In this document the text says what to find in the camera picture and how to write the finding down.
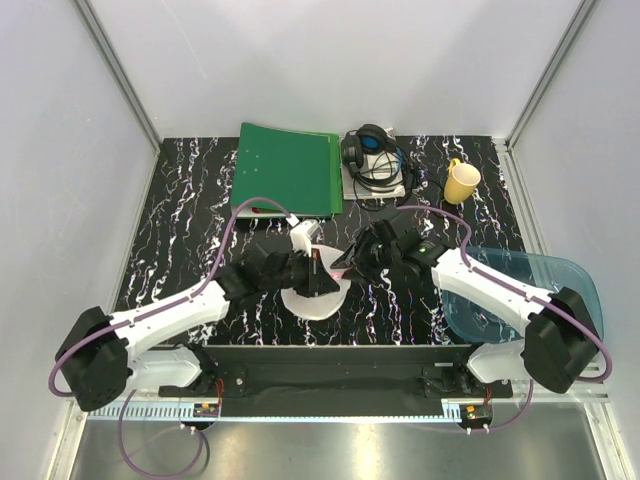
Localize purple cable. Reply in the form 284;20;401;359
397;204;614;384
47;197;299;397

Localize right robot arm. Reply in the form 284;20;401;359
331;220;604;397

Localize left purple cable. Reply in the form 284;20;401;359
47;197;299;397

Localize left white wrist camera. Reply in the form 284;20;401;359
289;219;320;257

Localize blue transparent plastic bin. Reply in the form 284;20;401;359
442;246;604;344

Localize green folder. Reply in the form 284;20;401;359
230;122;343;218

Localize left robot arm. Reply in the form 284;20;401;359
51;245;350;412

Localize white pink mesh laundry bag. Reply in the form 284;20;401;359
280;244;351;321

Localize yellow mug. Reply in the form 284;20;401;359
444;158;481;205

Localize black blue headphones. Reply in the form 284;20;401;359
341;123;417;201

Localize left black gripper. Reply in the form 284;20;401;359
262;247;340;299

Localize white slotted cable duct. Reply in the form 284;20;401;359
88;401;195;421

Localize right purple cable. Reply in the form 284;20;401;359
397;204;614;384

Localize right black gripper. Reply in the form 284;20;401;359
330;226;400;285

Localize grey book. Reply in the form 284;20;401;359
340;133;407;200

